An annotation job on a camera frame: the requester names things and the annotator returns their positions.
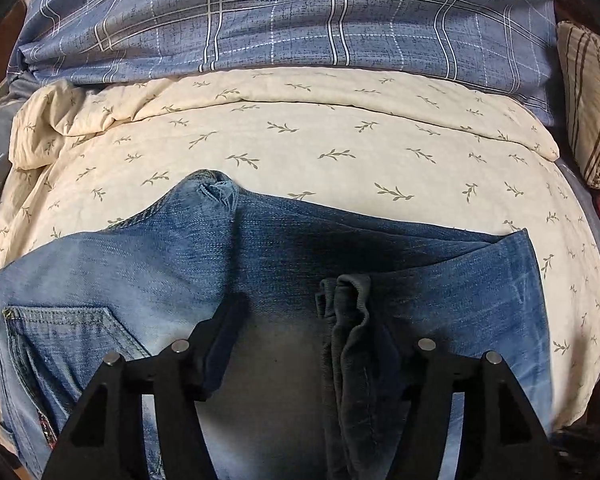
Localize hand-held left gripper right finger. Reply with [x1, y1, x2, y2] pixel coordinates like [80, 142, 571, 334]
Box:
[380, 337, 556, 480]

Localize beige striped floral pillow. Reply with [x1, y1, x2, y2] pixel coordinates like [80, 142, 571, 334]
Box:
[555, 20, 600, 191]

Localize blue plaid duvet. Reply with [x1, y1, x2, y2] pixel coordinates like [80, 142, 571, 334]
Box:
[17, 0, 566, 128]

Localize blue denim pants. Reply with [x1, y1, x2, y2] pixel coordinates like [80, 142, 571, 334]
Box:
[0, 170, 556, 480]

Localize cream leaf-print quilt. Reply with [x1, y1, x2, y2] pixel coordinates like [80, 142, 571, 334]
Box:
[0, 67, 600, 461]

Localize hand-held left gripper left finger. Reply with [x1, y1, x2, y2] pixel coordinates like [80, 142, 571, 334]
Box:
[41, 292, 251, 480]

